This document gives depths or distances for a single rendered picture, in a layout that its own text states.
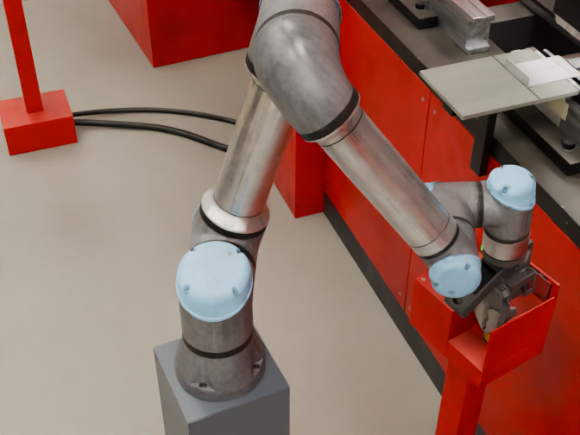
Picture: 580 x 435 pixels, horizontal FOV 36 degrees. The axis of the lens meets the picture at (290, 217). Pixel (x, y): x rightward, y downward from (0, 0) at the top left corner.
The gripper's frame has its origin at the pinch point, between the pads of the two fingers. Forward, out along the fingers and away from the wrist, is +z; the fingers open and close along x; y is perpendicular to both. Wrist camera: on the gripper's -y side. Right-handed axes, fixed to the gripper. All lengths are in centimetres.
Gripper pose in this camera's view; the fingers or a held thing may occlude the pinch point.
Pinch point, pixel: (485, 330)
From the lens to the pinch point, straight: 168.2
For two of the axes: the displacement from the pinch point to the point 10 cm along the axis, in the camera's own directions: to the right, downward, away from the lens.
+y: 8.3, -4.2, 3.8
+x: -5.6, -5.3, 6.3
